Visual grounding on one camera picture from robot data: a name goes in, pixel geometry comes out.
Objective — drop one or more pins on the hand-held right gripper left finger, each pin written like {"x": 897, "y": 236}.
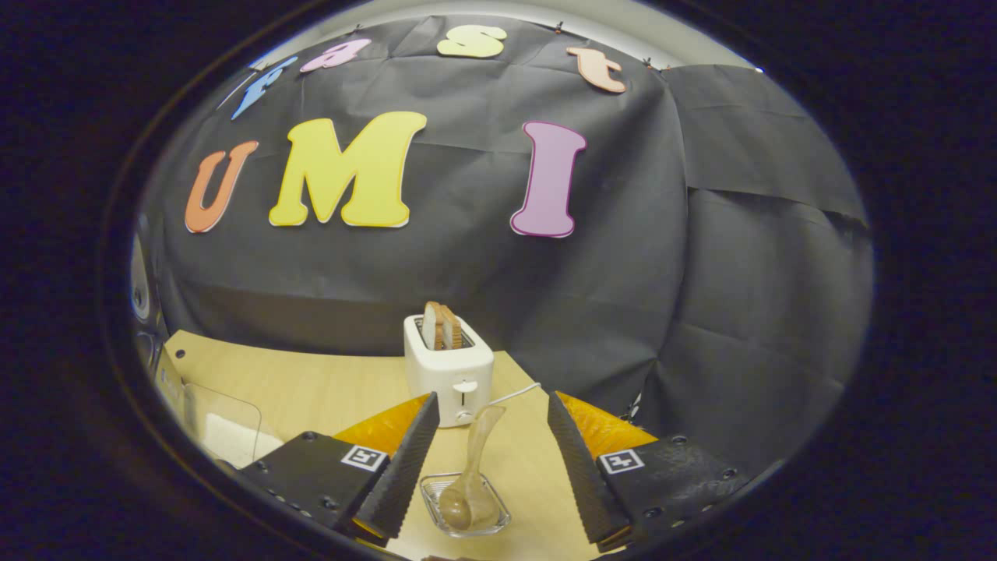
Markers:
{"x": 397, "y": 475}

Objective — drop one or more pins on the toasted bread slice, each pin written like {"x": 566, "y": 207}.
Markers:
{"x": 440, "y": 323}

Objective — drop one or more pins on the clear glass container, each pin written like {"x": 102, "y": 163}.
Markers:
{"x": 222, "y": 405}

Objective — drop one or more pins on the black backdrop cloth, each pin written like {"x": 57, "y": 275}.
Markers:
{"x": 701, "y": 312}

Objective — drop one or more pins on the white toaster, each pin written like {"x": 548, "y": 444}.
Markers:
{"x": 452, "y": 378}

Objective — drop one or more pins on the white rice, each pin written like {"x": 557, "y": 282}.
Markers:
{"x": 234, "y": 440}

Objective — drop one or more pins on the black silver rice cooker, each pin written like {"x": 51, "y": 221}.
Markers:
{"x": 140, "y": 288}

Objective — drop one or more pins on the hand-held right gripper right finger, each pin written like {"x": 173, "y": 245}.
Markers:
{"x": 580, "y": 467}

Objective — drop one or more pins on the wooden spoon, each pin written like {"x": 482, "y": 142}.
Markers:
{"x": 471, "y": 483}

